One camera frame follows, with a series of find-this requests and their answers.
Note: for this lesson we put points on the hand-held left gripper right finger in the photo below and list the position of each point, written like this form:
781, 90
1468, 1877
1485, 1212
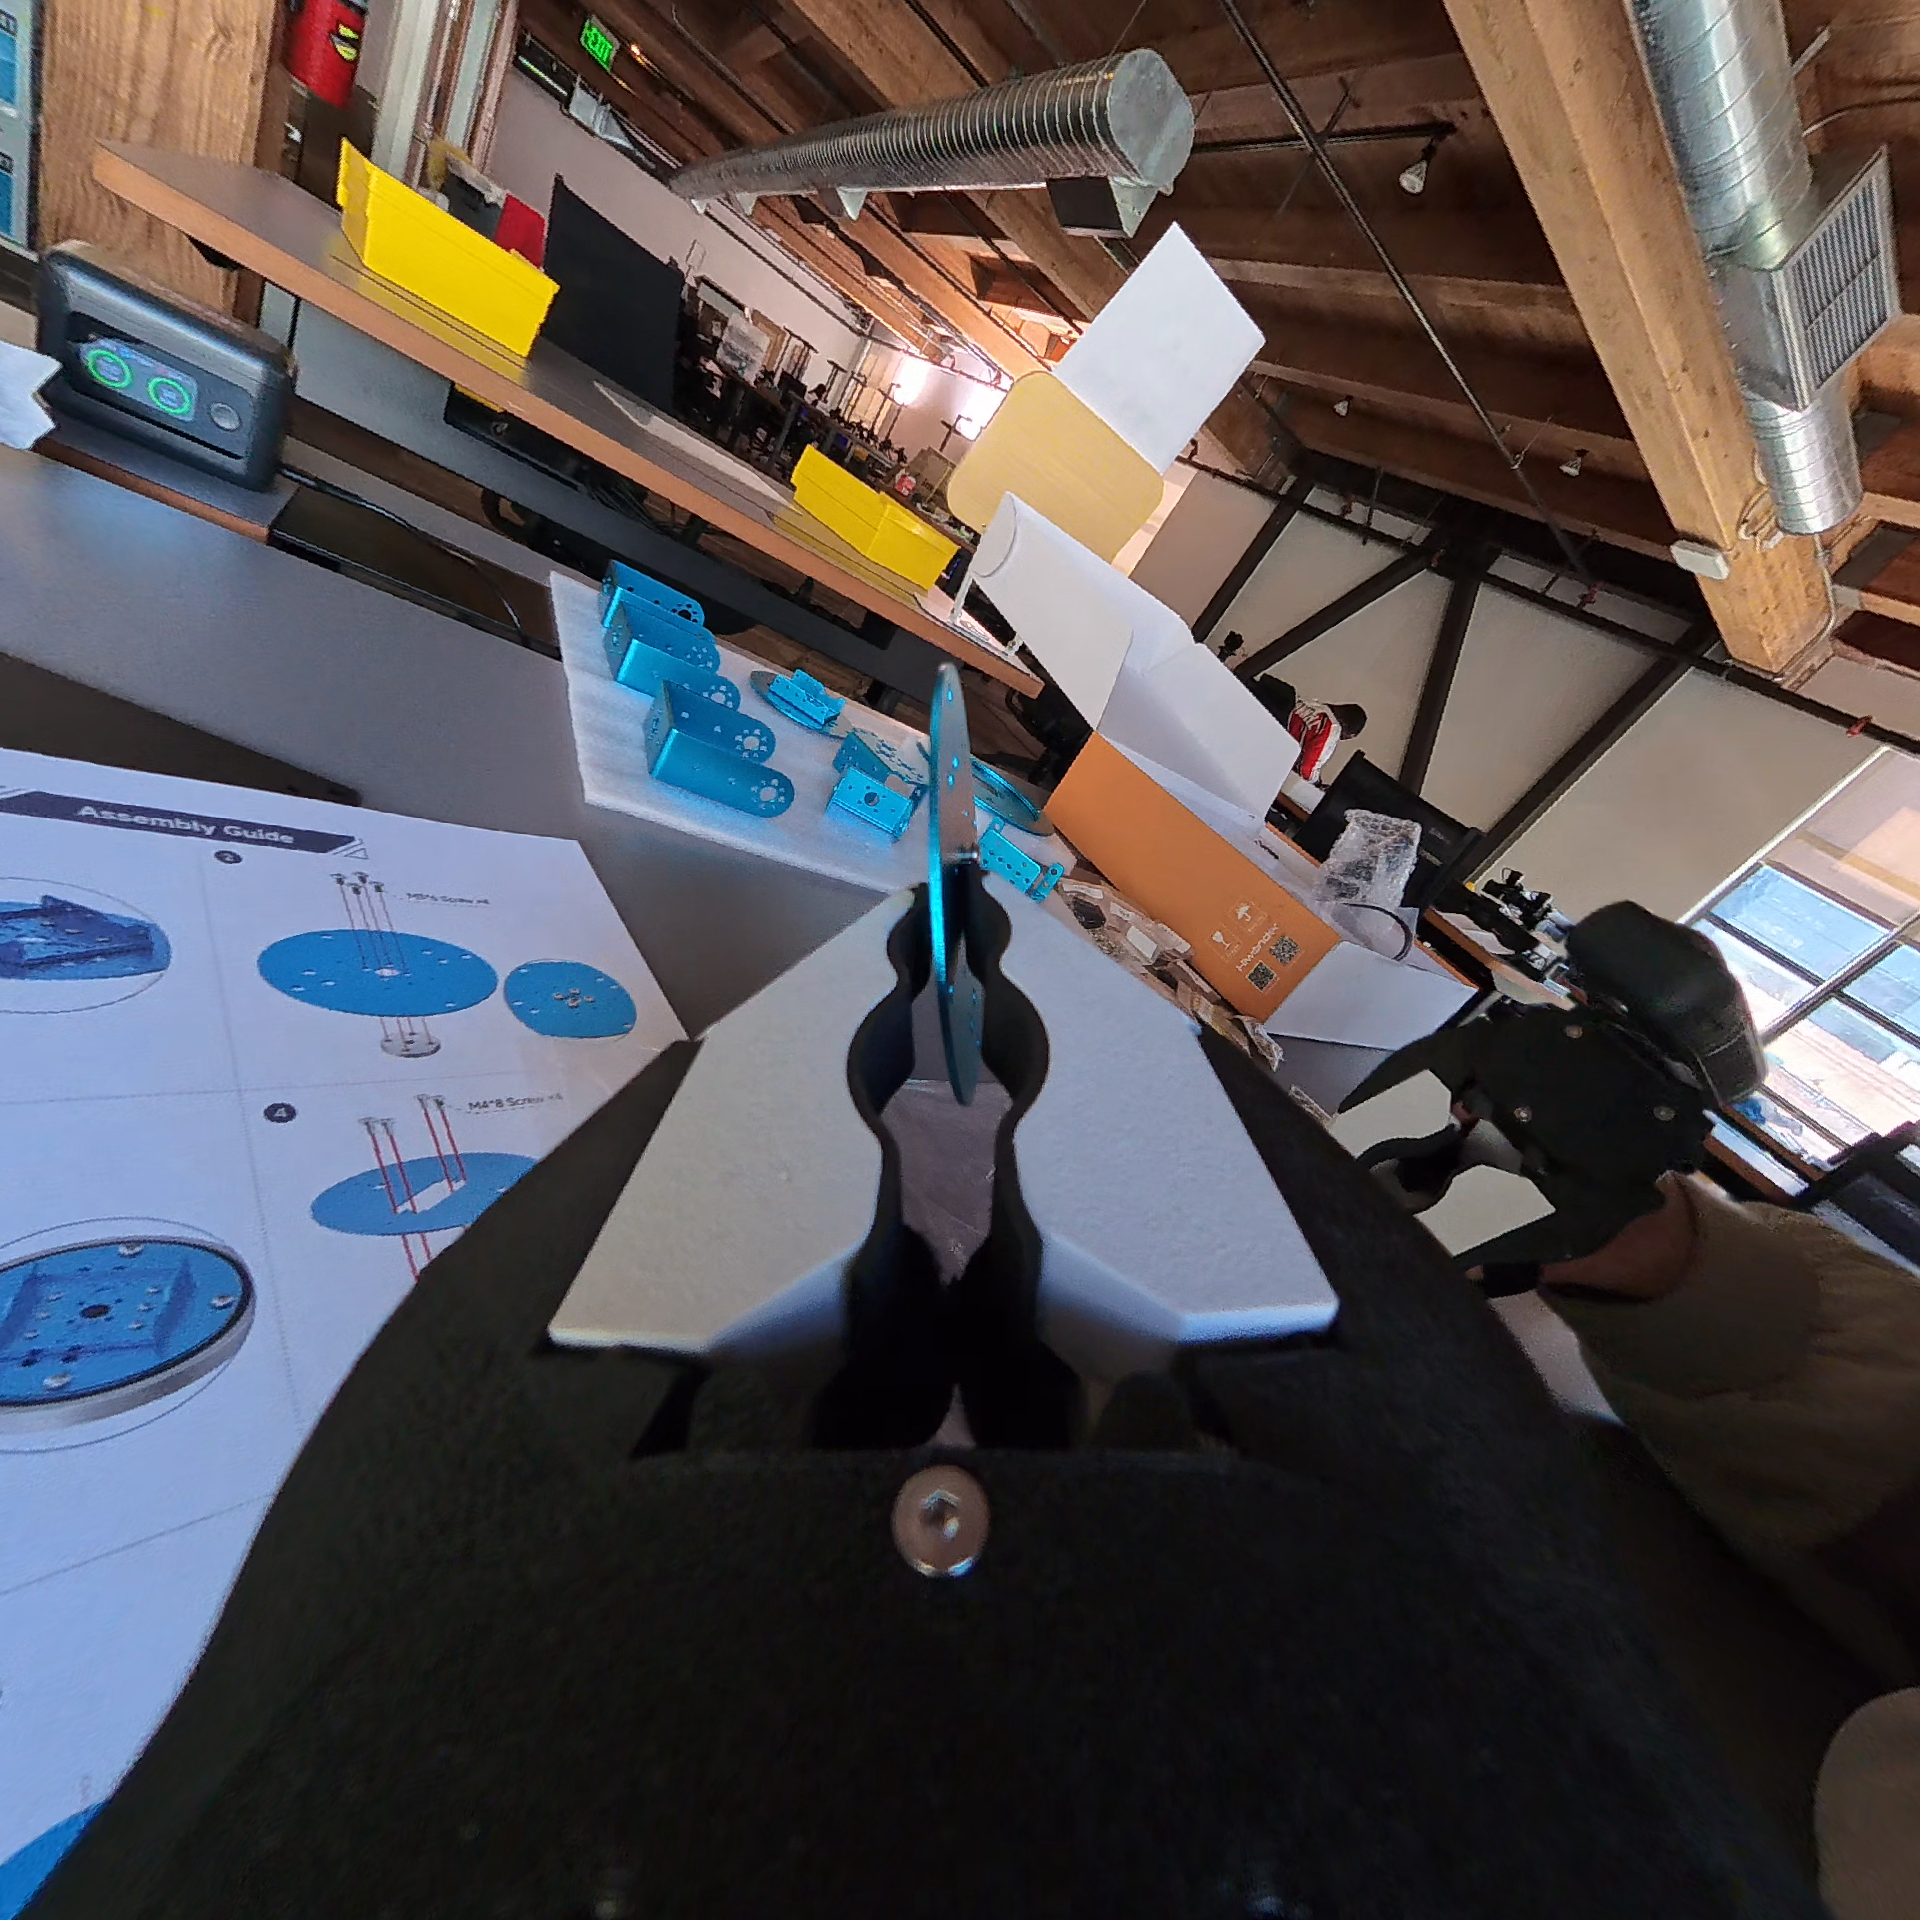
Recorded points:
1155, 1185

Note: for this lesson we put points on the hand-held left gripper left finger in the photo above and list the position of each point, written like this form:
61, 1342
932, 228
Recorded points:
720, 1156

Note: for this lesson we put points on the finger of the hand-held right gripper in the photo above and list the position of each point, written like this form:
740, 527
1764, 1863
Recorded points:
1424, 1163
1417, 1068

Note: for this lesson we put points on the blue round metal disc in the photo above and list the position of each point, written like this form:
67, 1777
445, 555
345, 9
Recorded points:
949, 841

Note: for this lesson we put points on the person's right forearm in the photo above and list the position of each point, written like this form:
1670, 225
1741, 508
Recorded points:
1771, 1382

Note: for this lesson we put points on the person's right hand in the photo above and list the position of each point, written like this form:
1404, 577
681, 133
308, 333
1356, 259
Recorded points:
1613, 1258

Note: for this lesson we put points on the clear bag of small parts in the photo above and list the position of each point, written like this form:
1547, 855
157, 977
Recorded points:
1244, 1036
1132, 938

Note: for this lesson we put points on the clear bag of black parts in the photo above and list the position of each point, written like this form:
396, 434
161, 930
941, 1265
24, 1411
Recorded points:
1372, 855

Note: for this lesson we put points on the window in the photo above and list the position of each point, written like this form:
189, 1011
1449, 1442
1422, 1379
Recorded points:
1829, 961

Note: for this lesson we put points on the orange cardboard box white lid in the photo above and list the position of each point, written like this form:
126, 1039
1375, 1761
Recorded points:
1185, 870

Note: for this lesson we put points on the white foam sheet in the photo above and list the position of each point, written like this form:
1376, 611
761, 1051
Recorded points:
609, 781

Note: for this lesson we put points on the white sensor box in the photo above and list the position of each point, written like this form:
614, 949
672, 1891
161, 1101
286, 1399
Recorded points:
1700, 559

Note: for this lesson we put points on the printed assembly guide sheet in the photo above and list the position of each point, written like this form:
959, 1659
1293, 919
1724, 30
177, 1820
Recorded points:
181, 1081

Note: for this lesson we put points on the small yellow plastic bin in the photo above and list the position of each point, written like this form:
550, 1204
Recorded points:
869, 518

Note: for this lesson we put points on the yellow hanging panel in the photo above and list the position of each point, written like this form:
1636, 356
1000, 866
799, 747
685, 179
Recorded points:
1060, 469

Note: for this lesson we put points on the white hanging panel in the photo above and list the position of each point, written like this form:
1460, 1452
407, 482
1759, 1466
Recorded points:
1163, 346

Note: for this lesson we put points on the person's leg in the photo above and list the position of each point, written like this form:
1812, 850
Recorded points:
1876, 1799

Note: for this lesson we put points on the black upright panel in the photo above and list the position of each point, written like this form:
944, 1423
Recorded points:
609, 293

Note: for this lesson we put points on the black device with green lights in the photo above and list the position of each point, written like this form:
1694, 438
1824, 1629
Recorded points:
224, 428

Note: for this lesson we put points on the large yellow plastic bin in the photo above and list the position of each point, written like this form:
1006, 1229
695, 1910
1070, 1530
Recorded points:
452, 270

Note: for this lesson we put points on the red box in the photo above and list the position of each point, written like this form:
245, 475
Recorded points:
520, 229

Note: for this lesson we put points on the white tissue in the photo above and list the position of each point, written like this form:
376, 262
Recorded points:
22, 394

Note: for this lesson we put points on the long wooden table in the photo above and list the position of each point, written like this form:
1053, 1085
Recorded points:
241, 211

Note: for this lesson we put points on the green exit sign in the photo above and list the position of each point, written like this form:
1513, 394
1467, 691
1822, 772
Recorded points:
597, 39

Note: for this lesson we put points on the red fire extinguisher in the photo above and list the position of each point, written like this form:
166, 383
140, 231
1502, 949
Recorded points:
323, 45

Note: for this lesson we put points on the small blue metal bracket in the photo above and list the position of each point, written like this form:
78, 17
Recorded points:
808, 700
878, 753
869, 809
1022, 874

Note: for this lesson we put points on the blue metal U bracket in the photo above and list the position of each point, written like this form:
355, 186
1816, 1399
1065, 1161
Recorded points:
720, 781
648, 594
703, 721
661, 653

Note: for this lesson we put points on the metal duct with vent grille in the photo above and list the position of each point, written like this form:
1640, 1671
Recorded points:
1724, 137

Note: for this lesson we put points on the spiral metal air duct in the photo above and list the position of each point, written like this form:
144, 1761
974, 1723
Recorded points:
932, 137

